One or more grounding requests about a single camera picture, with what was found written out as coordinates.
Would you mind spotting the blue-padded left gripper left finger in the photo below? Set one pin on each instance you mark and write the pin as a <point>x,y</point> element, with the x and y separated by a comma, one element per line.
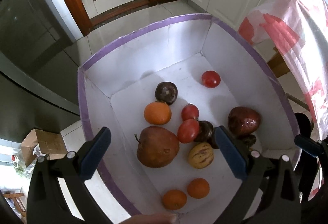
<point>46,202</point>

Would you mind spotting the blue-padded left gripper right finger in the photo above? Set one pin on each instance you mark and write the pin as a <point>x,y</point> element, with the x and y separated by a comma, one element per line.
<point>268,192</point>

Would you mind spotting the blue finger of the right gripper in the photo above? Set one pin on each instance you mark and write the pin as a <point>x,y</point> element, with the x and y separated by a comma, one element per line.
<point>314,148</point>

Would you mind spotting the large orange mandarin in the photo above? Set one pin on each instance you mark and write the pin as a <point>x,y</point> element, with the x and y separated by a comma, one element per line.
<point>157,113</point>

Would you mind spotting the dark purple fruit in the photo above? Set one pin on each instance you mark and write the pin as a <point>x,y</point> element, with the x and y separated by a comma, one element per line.
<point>247,139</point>

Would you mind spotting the person's fingertip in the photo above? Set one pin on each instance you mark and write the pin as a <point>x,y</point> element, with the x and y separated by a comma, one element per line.
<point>161,218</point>

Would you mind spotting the cardboard box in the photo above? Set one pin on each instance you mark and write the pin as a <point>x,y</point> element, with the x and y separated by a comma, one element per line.
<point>41,142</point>

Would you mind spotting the small orange mandarin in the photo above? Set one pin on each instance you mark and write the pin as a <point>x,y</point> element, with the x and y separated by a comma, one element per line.
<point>198,188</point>

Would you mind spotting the dark red apple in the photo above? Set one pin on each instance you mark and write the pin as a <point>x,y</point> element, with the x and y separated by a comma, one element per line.
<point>243,120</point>

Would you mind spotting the striped yellow pepino melon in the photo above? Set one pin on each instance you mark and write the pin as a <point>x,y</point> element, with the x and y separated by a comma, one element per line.
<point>201,156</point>

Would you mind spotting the dark passion fruit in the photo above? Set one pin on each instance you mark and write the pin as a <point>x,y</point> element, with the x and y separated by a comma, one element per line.
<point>206,130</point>
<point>166,92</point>

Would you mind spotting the orange mandarin bottom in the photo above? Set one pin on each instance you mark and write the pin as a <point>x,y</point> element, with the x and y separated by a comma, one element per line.
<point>174,200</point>

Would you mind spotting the red tomato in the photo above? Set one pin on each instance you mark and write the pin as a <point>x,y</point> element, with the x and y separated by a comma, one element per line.
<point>189,112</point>
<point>188,131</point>
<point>210,79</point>

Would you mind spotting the brown pear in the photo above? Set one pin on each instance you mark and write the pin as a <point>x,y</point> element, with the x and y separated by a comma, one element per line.
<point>157,146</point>

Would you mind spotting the red white checkered tablecloth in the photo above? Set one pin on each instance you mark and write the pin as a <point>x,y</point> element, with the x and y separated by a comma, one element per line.
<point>298,28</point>

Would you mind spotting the white box purple rim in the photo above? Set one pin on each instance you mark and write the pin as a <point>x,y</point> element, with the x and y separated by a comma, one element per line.
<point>119,81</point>

